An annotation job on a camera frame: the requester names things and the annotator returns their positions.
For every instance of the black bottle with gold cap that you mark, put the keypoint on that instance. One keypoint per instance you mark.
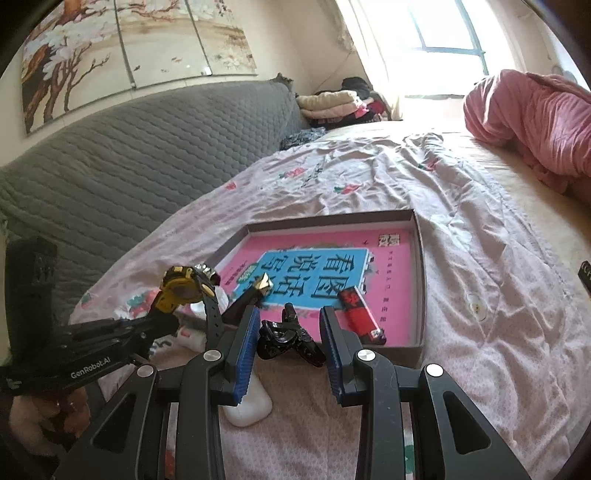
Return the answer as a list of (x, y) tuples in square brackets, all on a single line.
[(261, 284)]

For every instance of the dark printed box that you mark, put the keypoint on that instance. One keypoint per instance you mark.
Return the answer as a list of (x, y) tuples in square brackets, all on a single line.
[(585, 277)]

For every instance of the black hair claw clip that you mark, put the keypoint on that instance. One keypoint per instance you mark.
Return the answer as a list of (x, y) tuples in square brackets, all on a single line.
[(281, 339)]

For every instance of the brown cardboard box tray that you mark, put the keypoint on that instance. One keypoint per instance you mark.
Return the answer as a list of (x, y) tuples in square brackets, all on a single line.
[(401, 356)]

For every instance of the strawberry printed bed sheet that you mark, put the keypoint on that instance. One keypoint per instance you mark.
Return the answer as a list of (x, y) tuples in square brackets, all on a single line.
[(485, 300)]

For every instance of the yellow black wristwatch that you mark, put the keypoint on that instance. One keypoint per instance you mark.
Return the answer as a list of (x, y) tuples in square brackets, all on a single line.
[(180, 290)]

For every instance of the pink duvet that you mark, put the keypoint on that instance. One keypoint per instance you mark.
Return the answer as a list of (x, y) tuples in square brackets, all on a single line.
[(531, 120)]

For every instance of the red black lighter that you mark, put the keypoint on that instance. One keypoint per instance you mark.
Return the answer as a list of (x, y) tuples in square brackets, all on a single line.
[(360, 314)]

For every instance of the window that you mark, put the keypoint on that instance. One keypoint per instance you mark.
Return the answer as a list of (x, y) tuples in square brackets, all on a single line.
[(448, 23)]

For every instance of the person's left hand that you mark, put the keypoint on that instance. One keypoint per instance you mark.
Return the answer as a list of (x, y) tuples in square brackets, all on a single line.
[(51, 410)]

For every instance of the beige folded blanket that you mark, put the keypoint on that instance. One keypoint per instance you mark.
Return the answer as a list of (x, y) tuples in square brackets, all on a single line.
[(325, 104)]

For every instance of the pile of dark clothes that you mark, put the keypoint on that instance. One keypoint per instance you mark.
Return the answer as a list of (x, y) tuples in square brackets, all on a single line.
[(364, 99)]

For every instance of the grey quilted headboard cover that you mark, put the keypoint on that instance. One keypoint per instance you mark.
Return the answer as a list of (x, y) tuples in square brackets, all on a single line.
[(138, 152)]

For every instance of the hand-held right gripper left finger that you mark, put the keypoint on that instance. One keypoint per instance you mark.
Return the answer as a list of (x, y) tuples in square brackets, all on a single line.
[(244, 357)]

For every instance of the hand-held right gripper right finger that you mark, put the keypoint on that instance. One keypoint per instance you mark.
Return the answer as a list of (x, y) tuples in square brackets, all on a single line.
[(333, 357)]

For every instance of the cream curtain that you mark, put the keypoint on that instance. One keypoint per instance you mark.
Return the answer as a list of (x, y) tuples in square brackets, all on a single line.
[(369, 55)]

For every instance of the blossom wall painting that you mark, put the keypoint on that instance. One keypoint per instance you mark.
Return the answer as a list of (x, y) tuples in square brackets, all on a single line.
[(92, 55)]

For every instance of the pink children's book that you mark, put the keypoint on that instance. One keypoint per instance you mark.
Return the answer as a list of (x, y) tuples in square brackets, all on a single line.
[(392, 286)]

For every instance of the white plastic case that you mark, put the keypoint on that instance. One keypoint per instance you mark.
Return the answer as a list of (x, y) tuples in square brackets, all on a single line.
[(253, 407)]

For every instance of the dark patterned cloth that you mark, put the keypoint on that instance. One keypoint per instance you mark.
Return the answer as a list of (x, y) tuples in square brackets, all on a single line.
[(302, 137)]

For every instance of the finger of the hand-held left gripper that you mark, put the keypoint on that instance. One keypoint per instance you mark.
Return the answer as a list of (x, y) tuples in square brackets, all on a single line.
[(138, 348), (129, 328)]

